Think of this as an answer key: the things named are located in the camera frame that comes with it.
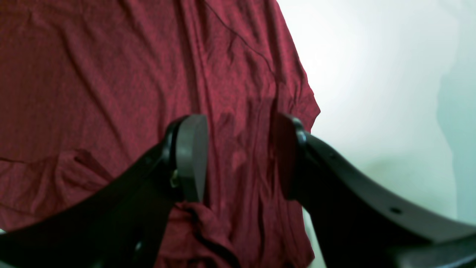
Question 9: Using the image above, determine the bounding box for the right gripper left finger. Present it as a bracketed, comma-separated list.
[1, 114, 209, 268]

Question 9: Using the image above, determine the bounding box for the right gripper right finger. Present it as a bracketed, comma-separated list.
[273, 114, 476, 268]

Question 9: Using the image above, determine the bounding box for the red long-sleeve T-shirt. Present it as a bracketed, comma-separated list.
[0, 0, 320, 268]

